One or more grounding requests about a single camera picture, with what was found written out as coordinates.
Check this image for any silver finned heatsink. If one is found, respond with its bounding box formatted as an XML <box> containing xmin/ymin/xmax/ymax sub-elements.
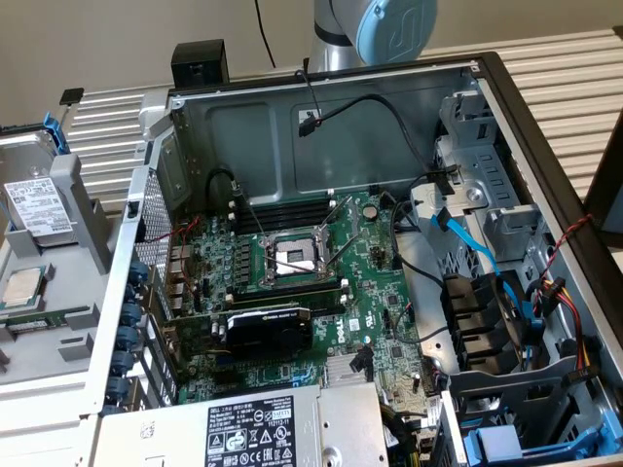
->
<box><xmin>324</xmin><ymin>353</ymin><xmax>377</xmax><ymax>389</ymax></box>

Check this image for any green RAM stick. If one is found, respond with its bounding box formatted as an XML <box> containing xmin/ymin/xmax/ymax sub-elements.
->
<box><xmin>0</xmin><ymin>304</ymin><xmax>97</xmax><ymax>337</ymax></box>

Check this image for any grey power supply unit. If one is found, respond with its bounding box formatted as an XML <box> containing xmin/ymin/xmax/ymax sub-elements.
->
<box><xmin>94</xmin><ymin>381</ymin><xmax>390</xmax><ymax>467</ymax></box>

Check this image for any dark brown board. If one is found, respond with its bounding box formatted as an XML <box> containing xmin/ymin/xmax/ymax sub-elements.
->
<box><xmin>581</xmin><ymin>109</ymin><xmax>623</xmax><ymax>244</ymax></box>

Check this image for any black wire with connector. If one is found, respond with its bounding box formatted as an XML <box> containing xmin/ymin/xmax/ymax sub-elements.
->
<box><xmin>296</xmin><ymin>94</ymin><xmax>461</xmax><ymax>196</ymax></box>

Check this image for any thin red black wire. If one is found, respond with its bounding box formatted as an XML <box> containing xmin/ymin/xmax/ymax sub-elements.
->
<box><xmin>295</xmin><ymin>69</ymin><xmax>325</xmax><ymax>126</ymax></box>

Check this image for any green Dell motherboard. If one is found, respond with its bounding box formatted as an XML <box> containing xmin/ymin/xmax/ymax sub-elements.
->
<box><xmin>165</xmin><ymin>190</ymin><xmax>452</xmax><ymax>419</ymax></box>

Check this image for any disk bay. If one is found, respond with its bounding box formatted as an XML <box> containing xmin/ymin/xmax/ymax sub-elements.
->
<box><xmin>437</xmin><ymin>356</ymin><xmax>623</xmax><ymax>463</ymax></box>

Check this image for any black graphics card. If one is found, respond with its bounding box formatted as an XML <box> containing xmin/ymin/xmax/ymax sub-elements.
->
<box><xmin>163</xmin><ymin>304</ymin><xmax>316</xmax><ymax>364</ymax></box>

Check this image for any thin black wall cable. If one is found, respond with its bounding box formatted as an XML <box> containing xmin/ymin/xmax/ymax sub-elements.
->
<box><xmin>252</xmin><ymin>0</ymin><xmax>276</xmax><ymax>69</ymax></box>

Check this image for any yellow black wire bundle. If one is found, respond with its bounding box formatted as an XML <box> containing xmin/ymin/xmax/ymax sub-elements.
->
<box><xmin>381</xmin><ymin>406</ymin><xmax>424</xmax><ymax>467</ymax></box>

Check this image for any grey plastic parts rack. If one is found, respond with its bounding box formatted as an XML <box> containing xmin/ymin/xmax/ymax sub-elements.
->
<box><xmin>0</xmin><ymin>153</ymin><xmax>128</xmax><ymax>383</ymax></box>

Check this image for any black RAM slot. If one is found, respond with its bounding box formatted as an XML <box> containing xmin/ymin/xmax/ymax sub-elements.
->
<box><xmin>227</xmin><ymin>203</ymin><xmax>337</xmax><ymax>225</ymax></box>
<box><xmin>236</xmin><ymin>213</ymin><xmax>335</xmax><ymax>233</ymax></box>
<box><xmin>236</xmin><ymin>201</ymin><xmax>335</xmax><ymax>219</ymax></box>
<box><xmin>227</xmin><ymin>190</ymin><xmax>337</xmax><ymax>211</ymax></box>
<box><xmin>311</xmin><ymin>296</ymin><xmax>349</xmax><ymax>316</ymax></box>

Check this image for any empty blue disk carrier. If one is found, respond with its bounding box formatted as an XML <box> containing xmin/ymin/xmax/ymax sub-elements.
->
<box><xmin>461</xmin><ymin>408</ymin><xmax>623</xmax><ymax>461</ymax></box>

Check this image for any black looped wire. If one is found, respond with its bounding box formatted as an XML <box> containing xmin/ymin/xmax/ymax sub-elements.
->
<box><xmin>205</xmin><ymin>166</ymin><xmax>245</xmax><ymax>208</ymax></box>

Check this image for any locking lever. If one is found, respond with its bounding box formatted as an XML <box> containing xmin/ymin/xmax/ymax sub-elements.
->
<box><xmin>320</xmin><ymin>195</ymin><xmax>355</xmax><ymax>234</ymax></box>
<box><xmin>232</xmin><ymin>180</ymin><xmax>268</xmax><ymax>240</ymax></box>

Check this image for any black box-shaped bracket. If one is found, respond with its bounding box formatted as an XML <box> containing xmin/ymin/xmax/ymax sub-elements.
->
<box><xmin>170</xmin><ymin>39</ymin><xmax>231</xmax><ymax>90</ymax></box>

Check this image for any red yellow black power wire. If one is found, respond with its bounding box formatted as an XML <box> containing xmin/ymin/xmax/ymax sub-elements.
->
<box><xmin>529</xmin><ymin>275</ymin><xmax>601</xmax><ymax>386</ymax></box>

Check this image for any CPU socket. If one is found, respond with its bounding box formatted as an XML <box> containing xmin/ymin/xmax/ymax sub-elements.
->
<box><xmin>257</xmin><ymin>228</ymin><xmax>340</xmax><ymax>291</ymax></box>

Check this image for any red black twisted wire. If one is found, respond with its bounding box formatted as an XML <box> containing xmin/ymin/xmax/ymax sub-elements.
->
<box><xmin>552</xmin><ymin>212</ymin><xmax>596</xmax><ymax>282</ymax></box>

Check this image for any blue data wire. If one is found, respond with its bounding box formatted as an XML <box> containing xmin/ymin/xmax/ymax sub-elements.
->
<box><xmin>429</xmin><ymin>206</ymin><xmax>545</xmax><ymax>347</ymax></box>

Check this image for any silver CPU chip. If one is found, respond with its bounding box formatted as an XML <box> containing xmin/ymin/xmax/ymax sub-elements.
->
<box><xmin>0</xmin><ymin>265</ymin><xmax>55</xmax><ymax>311</ymax></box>

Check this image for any black data wire angled plug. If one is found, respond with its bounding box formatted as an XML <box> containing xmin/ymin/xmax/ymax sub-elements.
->
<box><xmin>348</xmin><ymin>343</ymin><xmax>376</xmax><ymax>383</ymax></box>

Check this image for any silver hard disk blue carrier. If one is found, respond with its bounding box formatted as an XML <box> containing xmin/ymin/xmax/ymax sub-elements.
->
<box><xmin>0</xmin><ymin>111</ymin><xmax>82</xmax><ymax>250</ymax></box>

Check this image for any open grey PC case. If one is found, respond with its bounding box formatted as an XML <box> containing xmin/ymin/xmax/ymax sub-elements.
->
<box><xmin>80</xmin><ymin>51</ymin><xmax>623</xmax><ymax>467</ymax></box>

